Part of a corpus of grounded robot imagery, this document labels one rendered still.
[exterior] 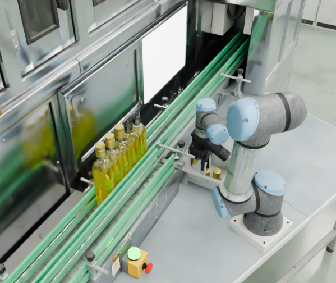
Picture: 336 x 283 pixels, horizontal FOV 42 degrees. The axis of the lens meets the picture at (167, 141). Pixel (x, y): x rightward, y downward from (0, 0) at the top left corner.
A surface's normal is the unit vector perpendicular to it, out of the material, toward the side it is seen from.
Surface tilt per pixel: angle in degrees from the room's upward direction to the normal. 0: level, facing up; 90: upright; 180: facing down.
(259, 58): 90
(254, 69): 90
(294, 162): 0
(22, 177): 90
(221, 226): 0
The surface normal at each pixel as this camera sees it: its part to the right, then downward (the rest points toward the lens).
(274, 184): 0.11, -0.80
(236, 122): -0.95, 0.10
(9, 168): 0.88, 0.30
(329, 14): -0.48, 0.55
